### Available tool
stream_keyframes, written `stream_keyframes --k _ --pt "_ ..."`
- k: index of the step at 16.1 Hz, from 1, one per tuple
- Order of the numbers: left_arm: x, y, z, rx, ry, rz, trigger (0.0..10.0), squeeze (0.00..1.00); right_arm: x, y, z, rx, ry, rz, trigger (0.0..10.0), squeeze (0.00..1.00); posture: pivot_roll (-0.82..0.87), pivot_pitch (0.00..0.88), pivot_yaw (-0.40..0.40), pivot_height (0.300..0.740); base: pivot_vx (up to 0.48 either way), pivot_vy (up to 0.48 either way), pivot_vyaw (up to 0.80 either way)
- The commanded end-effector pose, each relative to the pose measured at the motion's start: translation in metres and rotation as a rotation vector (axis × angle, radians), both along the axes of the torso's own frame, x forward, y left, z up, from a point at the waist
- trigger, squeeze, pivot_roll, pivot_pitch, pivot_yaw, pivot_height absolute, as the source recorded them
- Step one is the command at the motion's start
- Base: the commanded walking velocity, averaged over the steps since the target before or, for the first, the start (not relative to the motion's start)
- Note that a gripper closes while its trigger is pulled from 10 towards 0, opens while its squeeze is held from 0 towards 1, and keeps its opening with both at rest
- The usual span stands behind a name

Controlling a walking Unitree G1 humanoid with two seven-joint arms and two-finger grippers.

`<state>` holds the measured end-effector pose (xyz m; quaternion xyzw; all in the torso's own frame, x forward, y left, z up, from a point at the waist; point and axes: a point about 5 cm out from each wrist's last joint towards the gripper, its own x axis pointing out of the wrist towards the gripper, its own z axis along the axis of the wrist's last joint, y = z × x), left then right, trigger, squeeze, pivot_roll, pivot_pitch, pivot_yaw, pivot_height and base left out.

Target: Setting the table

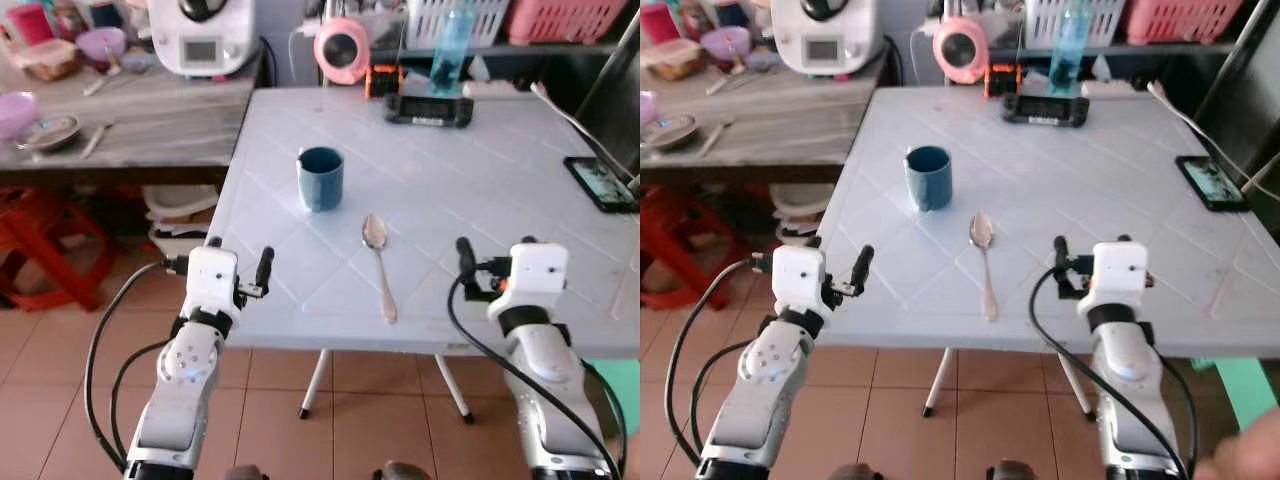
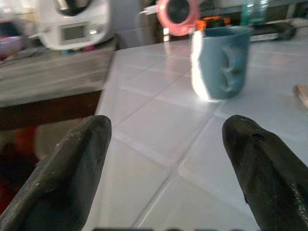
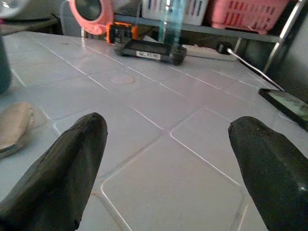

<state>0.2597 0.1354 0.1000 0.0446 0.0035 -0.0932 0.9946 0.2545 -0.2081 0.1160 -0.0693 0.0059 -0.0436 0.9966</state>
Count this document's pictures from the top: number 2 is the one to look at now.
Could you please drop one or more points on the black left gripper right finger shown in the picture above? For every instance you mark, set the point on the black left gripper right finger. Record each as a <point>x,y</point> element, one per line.
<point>267,173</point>

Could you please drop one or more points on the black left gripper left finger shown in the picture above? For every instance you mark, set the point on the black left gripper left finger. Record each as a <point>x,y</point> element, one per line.
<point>62,173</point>

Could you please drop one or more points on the wooden board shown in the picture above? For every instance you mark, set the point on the wooden board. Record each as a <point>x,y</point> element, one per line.
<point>302,94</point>

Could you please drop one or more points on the grey wooden counter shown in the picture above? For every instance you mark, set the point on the grey wooden counter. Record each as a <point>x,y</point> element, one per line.
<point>51,79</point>

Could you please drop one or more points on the blue plastic cup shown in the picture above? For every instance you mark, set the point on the blue plastic cup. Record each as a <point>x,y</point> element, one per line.
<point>222,62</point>

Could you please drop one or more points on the purple bowl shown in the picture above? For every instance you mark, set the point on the purple bowl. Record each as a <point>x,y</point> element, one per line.
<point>10,44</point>

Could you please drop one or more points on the white kitchen appliance with display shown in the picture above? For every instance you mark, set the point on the white kitchen appliance with display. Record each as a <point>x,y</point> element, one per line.
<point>74,24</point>

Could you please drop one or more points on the orange black box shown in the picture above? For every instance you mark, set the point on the orange black box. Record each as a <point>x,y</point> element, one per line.
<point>211,21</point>

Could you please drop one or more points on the green transparent bottle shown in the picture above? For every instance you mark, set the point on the green transparent bottle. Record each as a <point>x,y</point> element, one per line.
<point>254,10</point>

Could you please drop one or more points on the pink round fan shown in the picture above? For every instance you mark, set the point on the pink round fan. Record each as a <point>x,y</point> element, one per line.
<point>179,15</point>

